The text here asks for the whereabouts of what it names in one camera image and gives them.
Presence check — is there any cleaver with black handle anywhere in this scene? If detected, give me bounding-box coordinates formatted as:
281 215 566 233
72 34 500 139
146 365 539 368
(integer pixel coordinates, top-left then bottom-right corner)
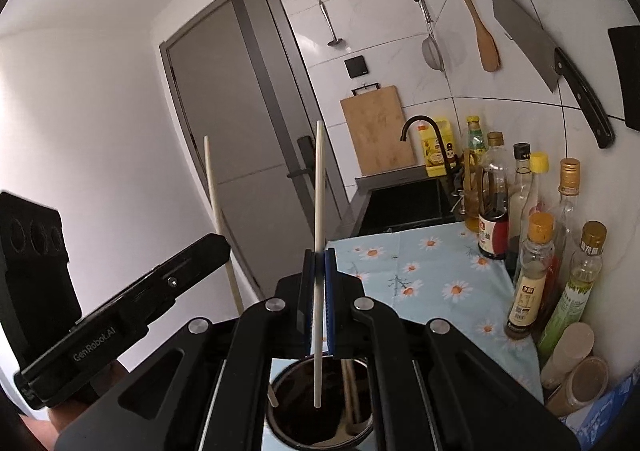
489 0 616 150

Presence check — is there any bamboo cutting board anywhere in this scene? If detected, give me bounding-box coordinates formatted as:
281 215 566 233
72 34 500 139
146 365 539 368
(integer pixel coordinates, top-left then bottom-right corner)
340 84 418 177

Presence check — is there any gold cap green label bottle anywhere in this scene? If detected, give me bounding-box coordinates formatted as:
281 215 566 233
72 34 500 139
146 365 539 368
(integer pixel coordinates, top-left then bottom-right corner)
537 220 608 357

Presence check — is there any black utensil holder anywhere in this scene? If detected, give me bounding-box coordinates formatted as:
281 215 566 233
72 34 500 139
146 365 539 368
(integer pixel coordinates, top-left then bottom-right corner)
265 353 375 449

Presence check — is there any blue daisy tablecloth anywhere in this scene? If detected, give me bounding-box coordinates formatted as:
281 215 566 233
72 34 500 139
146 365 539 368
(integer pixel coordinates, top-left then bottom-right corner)
260 221 546 451

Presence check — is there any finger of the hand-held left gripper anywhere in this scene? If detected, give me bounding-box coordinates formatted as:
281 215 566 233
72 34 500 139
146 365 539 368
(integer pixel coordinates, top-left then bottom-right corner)
119 233 232 328

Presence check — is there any bunch of cream chopsticks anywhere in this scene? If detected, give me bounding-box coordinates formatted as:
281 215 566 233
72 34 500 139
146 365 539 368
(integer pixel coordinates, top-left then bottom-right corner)
267 358 366 437

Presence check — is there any black wall board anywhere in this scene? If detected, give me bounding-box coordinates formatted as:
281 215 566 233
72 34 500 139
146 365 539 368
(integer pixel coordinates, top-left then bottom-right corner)
607 25 640 132

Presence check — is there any metal mesh strainer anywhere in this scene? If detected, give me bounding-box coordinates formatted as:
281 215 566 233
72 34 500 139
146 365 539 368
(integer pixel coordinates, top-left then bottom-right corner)
412 0 446 73

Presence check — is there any grey door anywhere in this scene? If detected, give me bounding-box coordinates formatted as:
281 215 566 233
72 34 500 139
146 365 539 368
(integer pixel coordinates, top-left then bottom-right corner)
159 0 351 302

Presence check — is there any soy sauce bottle red label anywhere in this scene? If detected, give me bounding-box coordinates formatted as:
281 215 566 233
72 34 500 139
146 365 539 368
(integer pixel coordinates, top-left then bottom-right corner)
476 131 511 262

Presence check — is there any black door lock handle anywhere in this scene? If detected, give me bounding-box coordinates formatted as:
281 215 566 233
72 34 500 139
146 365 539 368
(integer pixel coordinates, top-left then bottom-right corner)
287 135 321 212

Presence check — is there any black cap clear bottle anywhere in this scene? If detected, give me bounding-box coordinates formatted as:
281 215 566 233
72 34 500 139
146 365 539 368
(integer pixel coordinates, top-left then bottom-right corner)
505 142 538 282

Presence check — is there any yellow cap clear bottle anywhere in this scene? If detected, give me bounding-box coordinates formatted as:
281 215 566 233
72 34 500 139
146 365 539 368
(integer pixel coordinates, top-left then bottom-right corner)
527 152 551 217

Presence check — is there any yellow oil jug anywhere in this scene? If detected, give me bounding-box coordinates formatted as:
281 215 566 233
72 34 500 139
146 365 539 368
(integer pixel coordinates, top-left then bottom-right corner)
417 117 458 178

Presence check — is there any wooden spatula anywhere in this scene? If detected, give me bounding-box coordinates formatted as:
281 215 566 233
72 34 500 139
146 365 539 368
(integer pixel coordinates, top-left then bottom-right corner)
422 0 502 73

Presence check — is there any black faucet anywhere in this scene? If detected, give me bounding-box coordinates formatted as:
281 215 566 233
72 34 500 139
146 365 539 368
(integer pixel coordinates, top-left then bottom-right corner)
399 115 458 197

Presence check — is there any black wall switch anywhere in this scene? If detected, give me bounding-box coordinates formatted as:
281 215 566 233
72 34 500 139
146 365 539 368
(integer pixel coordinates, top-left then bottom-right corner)
344 56 372 79

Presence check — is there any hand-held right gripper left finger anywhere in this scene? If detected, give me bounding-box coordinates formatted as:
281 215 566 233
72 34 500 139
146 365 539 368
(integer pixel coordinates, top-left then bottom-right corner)
54 250 317 451

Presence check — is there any metal ladle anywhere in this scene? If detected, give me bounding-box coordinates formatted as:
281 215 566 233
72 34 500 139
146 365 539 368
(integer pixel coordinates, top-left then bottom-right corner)
318 0 343 48

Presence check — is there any blue white salt bag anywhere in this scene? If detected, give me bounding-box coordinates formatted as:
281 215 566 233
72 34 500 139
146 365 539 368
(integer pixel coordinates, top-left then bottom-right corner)
565 371 640 451

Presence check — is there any tall gold cap clear bottle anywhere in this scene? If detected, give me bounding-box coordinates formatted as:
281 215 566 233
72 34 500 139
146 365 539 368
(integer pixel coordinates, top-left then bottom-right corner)
552 158 583 282

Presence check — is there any person's left hand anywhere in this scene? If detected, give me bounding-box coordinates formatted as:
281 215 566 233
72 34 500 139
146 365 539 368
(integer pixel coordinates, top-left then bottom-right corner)
22 361 128 449

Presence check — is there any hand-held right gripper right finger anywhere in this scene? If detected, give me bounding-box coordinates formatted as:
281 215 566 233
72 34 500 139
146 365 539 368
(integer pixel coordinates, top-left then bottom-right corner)
322 248 582 451

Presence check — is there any black kitchen sink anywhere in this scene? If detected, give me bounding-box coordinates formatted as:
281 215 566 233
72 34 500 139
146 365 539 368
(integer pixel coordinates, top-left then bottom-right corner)
332 166 466 239

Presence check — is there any single cream chopstick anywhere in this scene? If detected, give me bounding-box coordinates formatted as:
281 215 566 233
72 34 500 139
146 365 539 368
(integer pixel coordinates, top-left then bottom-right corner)
313 120 326 408
203 135 246 317

